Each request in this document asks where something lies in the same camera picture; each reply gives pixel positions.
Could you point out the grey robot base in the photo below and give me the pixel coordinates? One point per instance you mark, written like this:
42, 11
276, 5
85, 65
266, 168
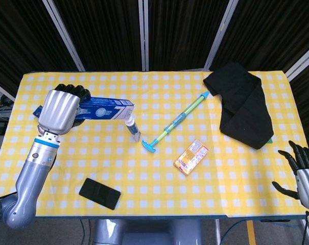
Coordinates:
147, 231

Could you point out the yellow white checkered tablecloth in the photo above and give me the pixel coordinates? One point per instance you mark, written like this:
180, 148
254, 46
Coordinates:
154, 158

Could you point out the green blue water squirter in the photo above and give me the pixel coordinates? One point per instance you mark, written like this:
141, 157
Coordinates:
175, 122

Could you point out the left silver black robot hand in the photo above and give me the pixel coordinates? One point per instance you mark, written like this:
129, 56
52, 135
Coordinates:
61, 112

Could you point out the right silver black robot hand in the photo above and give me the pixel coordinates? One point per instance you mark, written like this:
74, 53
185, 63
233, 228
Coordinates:
303, 176

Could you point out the black smartphone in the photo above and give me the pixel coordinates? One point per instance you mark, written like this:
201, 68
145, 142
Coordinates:
99, 193

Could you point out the yellow orange snack box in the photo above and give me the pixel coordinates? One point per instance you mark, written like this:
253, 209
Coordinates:
191, 157

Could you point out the black folded cloth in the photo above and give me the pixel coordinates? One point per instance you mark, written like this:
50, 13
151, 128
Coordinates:
242, 104

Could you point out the blue white toothpaste box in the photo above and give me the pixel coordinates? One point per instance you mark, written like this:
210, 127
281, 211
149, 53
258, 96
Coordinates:
105, 108

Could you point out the dark blue snack packet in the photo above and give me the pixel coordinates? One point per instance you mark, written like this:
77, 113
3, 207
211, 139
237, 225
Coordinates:
38, 111

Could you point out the white blue toothpaste tube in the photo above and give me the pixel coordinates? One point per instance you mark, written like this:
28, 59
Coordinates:
132, 128

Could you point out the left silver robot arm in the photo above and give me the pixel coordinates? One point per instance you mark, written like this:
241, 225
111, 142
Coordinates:
29, 176

